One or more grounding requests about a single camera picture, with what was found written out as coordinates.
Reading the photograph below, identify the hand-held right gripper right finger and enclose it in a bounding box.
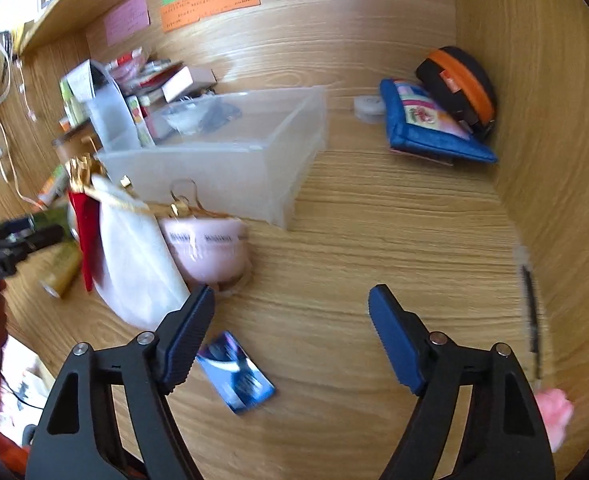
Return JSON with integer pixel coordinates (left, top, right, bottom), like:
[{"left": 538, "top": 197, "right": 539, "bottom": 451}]
[{"left": 368, "top": 284, "right": 556, "bottom": 480}]

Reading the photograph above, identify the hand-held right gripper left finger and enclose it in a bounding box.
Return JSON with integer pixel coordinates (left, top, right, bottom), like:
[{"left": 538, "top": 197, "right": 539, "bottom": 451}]
[{"left": 24, "top": 284, "right": 216, "bottom": 480}]

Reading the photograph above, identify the gold bottle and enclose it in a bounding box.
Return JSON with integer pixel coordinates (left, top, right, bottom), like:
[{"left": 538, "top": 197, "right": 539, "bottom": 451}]
[{"left": 41, "top": 240, "right": 82, "bottom": 300}]

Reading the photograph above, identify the blue card packet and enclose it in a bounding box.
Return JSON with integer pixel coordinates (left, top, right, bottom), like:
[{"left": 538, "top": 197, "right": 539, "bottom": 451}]
[{"left": 196, "top": 331, "right": 276, "bottom": 415}]

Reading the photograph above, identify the pink round case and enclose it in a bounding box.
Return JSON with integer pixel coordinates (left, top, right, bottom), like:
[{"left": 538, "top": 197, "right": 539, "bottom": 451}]
[{"left": 158, "top": 216, "right": 252, "bottom": 286}]

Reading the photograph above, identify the white cloth pouch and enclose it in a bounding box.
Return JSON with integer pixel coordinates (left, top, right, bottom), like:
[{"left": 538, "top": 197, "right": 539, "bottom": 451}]
[{"left": 92, "top": 175, "right": 191, "bottom": 331}]

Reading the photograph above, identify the gold braided cord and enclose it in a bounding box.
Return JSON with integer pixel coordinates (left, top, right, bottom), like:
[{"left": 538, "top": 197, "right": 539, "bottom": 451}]
[{"left": 147, "top": 200, "right": 235, "bottom": 221}]

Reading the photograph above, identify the clear plastic box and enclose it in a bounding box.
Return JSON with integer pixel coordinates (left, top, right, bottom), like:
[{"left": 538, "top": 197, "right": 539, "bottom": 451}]
[{"left": 96, "top": 85, "right": 329, "bottom": 231}]

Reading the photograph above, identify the red tassel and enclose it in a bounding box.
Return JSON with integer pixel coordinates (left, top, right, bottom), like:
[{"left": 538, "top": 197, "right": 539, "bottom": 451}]
[{"left": 68, "top": 190, "right": 100, "bottom": 293}]

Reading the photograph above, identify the black pen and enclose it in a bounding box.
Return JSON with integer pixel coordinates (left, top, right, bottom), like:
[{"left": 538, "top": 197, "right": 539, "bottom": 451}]
[{"left": 519, "top": 265, "right": 545, "bottom": 381}]

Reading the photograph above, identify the small juice carton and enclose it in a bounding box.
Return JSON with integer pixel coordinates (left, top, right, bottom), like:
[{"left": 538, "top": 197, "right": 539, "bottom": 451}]
[{"left": 127, "top": 95, "right": 155, "bottom": 148}]

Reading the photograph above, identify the pink small object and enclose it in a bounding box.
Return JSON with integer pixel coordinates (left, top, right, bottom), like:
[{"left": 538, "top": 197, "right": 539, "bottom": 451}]
[{"left": 535, "top": 389, "right": 574, "bottom": 453}]

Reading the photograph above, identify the glass bowl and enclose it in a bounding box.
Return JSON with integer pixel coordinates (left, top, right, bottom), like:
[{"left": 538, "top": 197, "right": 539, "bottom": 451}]
[{"left": 162, "top": 97, "right": 215, "bottom": 136}]

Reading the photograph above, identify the red white packet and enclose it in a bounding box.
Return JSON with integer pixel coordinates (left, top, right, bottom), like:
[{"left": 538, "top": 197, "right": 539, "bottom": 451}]
[{"left": 108, "top": 47, "right": 145, "bottom": 75}]

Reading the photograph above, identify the blue patchwork pouch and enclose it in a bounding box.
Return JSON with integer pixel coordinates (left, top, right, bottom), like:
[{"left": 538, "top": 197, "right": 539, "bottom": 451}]
[{"left": 379, "top": 78, "right": 499, "bottom": 165}]

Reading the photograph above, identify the white cardboard box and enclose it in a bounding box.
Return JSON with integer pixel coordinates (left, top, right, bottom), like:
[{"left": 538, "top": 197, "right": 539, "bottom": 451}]
[{"left": 162, "top": 66, "right": 216, "bottom": 103}]

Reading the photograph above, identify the wooden shelf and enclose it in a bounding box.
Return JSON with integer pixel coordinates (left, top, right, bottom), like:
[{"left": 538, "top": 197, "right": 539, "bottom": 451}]
[{"left": 14, "top": 0, "right": 125, "bottom": 56}]

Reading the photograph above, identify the white round container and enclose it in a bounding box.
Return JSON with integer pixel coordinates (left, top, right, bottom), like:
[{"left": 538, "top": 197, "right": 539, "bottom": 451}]
[{"left": 353, "top": 95, "right": 386, "bottom": 123}]

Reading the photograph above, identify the pink sticky note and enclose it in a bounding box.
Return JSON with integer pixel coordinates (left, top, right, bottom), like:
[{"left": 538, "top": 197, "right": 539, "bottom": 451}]
[{"left": 103, "top": 0, "right": 151, "bottom": 47}]

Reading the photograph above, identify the black orange zip case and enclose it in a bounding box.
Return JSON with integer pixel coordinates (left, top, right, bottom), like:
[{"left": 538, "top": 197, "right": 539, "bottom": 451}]
[{"left": 415, "top": 46, "right": 498, "bottom": 141}]

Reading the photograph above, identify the orange paper note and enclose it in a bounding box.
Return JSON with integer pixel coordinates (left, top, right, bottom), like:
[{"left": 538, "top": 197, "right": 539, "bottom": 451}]
[{"left": 159, "top": 0, "right": 261, "bottom": 33}]

